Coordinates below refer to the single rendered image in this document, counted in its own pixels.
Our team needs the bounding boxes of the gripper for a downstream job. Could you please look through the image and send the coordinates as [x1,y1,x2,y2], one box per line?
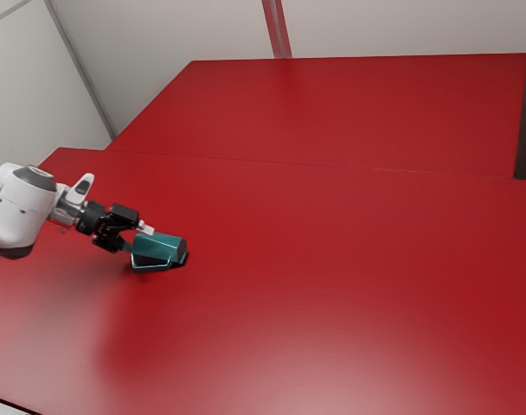
[75,200,156,254]

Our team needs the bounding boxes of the teal faceted mug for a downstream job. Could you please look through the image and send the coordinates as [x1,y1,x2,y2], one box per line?
[130,233,189,274]

